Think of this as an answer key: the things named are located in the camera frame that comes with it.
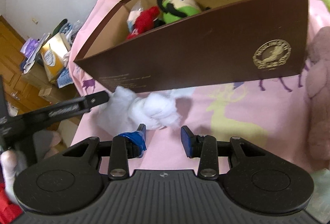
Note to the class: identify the brown cardboard box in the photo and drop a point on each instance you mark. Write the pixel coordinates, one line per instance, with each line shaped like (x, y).
(229, 41)

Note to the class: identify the pink plush animal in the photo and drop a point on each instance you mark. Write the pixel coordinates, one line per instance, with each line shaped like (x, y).
(317, 88)

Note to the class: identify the person's hand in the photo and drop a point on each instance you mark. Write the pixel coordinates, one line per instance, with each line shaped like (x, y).
(13, 163)

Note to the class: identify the red plush item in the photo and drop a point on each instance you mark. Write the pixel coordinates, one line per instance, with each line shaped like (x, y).
(144, 22)

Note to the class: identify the clear plastic packaged item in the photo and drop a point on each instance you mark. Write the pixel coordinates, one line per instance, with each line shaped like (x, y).
(135, 12)

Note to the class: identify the yellow white paper bag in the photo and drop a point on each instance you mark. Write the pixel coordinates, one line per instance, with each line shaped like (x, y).
(52, 53)

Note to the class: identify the white cloth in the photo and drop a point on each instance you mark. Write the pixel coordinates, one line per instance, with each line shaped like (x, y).
(126, 110)

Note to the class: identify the cardboard boxes stack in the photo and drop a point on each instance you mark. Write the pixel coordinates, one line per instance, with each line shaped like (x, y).
(37, 77)

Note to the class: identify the wooden door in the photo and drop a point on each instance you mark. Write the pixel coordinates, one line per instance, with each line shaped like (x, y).
(22, 95)

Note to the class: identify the green bean plush toy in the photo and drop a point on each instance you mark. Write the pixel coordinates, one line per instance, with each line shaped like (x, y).
(180, 7)

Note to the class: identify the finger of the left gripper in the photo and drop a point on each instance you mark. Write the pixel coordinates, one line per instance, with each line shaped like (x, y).
(70, 108)

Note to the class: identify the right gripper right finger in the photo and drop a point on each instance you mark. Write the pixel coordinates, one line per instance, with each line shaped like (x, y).
(203, 147)

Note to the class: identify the purple white bag pile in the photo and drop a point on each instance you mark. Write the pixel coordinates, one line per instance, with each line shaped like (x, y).
(30, 50)

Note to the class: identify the pink deer-print cloth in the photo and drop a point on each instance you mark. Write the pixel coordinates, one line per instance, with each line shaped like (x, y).
(275, 119)

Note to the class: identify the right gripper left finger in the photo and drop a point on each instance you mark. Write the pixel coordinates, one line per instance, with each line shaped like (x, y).
(125, 146)

